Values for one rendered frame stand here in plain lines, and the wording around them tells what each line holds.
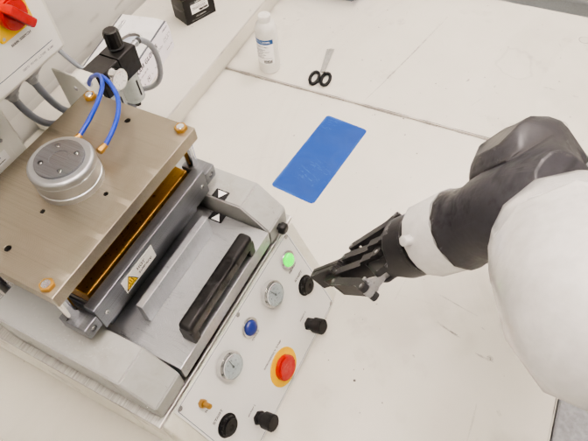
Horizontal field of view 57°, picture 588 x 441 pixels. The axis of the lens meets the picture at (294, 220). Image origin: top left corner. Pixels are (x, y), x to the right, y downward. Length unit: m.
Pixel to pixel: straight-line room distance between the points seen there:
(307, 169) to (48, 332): 0.61
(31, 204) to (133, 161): 0.13
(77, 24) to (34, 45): 0.65
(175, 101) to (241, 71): 0.20
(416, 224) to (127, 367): 0.37
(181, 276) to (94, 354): 0.15
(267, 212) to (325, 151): 0.40
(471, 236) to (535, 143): 0.11
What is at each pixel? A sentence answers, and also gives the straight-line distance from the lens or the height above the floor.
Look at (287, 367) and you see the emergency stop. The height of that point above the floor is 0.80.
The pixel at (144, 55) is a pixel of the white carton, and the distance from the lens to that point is 1.28.
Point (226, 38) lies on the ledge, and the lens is 1.39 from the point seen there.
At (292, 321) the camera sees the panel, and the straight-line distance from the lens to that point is 0.86.
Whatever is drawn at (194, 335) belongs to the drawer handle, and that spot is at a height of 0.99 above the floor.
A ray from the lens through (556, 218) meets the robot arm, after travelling 0.32.
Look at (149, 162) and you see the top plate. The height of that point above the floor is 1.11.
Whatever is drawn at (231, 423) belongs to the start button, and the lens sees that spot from 0.79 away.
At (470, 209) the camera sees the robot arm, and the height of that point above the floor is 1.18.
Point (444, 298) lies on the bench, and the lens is 0.97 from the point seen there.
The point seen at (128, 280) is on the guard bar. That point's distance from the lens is 0.68.
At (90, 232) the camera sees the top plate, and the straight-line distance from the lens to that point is 0.65.
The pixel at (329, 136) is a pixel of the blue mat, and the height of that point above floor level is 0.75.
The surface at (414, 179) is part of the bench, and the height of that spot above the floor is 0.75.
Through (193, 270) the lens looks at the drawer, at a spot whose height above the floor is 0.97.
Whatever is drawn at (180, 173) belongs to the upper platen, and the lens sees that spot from 0.73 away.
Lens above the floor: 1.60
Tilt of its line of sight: 54 degrees down
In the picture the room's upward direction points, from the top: 6 degrees counter-clockwise
